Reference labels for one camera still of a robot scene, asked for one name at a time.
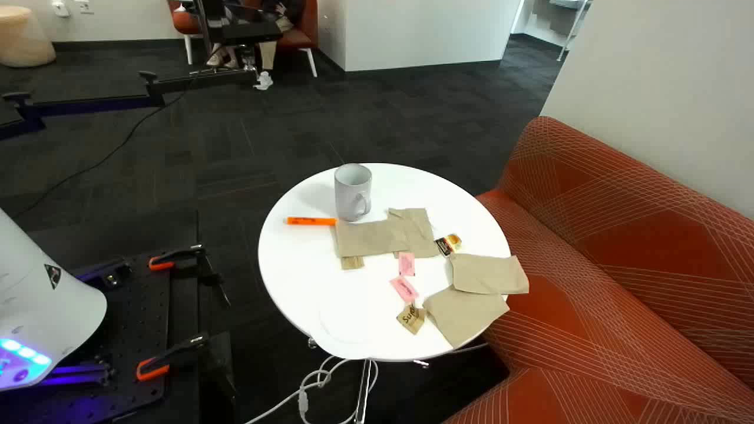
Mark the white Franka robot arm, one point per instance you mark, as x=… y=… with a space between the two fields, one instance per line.
x=39 y=307

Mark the orange chair white legs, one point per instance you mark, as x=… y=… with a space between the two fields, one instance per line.
x=302 y=35

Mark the orange marker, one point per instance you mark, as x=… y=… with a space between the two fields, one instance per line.
x=309 y=223

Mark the dark yellow small packet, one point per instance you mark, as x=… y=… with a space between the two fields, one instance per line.
x=448 y=243

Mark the white wall outlet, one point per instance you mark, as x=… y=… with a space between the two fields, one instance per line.
x=84 y=5
x=61 y=7

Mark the white mug cup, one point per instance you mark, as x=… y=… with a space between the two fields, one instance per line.
x=353 y=195

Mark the pink sugar packet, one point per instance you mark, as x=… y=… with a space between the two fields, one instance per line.
x=406 y=264
x=405 y=290

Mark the large brown paper napkin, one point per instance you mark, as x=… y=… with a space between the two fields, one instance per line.
x=386 y=237

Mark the orange patterned sofa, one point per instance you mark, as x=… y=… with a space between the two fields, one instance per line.
x=628 y=274

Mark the folded brown paper napkin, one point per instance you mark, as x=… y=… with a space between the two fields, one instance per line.
x=462 y=313
x=487 y=274

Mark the seated person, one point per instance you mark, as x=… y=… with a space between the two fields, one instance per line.
x=267 y=57

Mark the tan tea bag packet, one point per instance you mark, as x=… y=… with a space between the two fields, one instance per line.
x=410 y=319

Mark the black long rail equipment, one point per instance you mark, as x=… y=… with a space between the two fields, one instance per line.
x=96 y=104

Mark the small brown packet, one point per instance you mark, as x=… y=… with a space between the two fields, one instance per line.
x=353 y=261

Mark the beige round ottoman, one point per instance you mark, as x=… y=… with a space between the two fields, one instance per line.
x=24 y=35

